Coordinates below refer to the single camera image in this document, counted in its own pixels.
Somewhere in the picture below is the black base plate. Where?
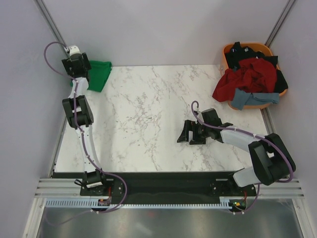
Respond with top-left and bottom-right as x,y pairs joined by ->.
80,172 -> 256,204

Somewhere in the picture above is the red t shirt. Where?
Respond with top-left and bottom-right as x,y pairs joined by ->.
212,58 -> 277,102

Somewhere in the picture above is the right aluminium frame post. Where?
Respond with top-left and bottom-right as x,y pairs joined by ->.
265,0 -> 297,48

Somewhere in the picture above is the blue grey t shirt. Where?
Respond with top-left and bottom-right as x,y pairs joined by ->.
230,88 -> 280,110

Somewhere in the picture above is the white slotted cable duct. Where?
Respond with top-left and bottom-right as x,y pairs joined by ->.
45,197 -> 246,210

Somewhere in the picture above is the green t shirt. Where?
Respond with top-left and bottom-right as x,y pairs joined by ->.
70,60 -> 112,95

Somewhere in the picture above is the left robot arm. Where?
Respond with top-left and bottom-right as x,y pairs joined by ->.
62,46 -> 109,195

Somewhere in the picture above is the aluminium frame post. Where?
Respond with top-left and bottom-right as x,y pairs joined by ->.
265,0 -> 297,48
34,0 -> 66,46

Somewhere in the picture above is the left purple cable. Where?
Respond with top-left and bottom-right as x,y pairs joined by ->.
44,42 -> 128,225

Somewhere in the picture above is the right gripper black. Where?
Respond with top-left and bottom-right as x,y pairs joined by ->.
177,119 -> 211,145

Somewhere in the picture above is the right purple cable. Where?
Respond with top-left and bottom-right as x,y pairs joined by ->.
191,100 -> 295,216

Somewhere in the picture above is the black t shirt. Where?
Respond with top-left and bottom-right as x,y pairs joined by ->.
220,42 -> 288,96

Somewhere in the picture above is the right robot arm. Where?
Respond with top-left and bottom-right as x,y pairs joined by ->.
177,108 -> 296,195

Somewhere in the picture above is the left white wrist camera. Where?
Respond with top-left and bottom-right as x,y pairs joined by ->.
65,45 -> 81,57

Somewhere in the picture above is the left aluminium frame post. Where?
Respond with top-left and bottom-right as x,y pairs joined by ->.
34,0 -> 66,46

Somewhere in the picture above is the purple cable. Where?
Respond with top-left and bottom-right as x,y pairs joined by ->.
44,42 -> 128,225
191,100 -> 295,216

